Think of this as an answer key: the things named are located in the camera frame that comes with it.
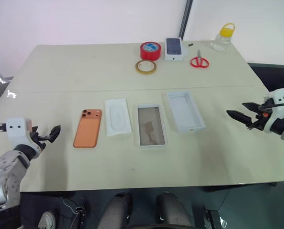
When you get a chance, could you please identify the white shoe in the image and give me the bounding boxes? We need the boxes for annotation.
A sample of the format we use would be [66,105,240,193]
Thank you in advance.
[37,210,57,229]

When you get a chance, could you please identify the clear jar with yellow lid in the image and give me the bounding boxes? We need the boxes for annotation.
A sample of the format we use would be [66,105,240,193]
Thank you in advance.
[210,22,236,52]

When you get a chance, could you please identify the clear yellowish tape roll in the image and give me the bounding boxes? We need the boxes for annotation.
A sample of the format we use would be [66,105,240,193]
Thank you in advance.
[135,59,158,75]

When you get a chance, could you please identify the dark vertical pole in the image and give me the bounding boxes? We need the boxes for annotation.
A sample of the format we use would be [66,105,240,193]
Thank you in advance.
[178,0,194,40]

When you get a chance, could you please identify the thin floor cables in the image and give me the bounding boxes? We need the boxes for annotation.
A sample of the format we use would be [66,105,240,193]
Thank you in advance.
[60,197,85,221]

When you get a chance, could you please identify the white box tray with film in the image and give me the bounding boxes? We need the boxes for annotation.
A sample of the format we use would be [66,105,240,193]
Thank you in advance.
[137,103,168,149]

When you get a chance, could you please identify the red tape roll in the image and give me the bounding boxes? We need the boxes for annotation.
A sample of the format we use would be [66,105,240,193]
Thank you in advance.
[139,41,162,61]

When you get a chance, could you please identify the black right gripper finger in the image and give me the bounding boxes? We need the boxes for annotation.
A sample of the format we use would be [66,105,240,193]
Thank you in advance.
[226,110,253,127]
[242,102,262,112]

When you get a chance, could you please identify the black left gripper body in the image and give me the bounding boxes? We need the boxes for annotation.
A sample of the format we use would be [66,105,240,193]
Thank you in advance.
[29,126,49,151]

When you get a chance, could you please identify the white plastic tray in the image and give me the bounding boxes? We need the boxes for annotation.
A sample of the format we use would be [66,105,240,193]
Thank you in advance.
[166,90,207,134]

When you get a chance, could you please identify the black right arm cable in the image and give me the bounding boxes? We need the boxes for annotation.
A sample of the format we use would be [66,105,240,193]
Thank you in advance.
[259,102,284,111]

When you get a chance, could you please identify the orange smartphone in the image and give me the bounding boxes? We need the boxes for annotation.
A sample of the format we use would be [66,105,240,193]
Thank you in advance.
[73,108,103,149]

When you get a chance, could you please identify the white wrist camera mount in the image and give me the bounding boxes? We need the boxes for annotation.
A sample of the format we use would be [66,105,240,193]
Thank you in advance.
[263,88,284,133]
[5,117,42,158]

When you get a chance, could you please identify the white smartphone box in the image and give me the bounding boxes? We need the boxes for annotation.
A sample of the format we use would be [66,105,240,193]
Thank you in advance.
[164,37,189,62]

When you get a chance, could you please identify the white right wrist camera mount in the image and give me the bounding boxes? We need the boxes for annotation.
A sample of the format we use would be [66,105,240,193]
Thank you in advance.
[263,88,284,133]

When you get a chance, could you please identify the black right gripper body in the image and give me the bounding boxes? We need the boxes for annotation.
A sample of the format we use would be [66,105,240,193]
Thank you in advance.
[247,100,274,131]

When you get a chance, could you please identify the white moulded insert tray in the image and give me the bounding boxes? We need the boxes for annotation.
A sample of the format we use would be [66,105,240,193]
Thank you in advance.
[104,96,133,137]

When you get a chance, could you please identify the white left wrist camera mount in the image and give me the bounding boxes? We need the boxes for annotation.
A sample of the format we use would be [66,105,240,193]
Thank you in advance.
[5,117,42,158]

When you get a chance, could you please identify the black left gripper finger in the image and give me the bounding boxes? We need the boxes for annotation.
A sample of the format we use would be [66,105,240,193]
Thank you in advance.
[49,125,62,139]
[38,135,55,144]

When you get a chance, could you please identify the dark rounded robot leg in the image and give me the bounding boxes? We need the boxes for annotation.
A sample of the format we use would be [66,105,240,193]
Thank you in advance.
[155,192,195,229]
[97,192,133,229]

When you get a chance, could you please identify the red handled scissors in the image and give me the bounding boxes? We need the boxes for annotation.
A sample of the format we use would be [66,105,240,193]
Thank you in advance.
[190,49,210,69]

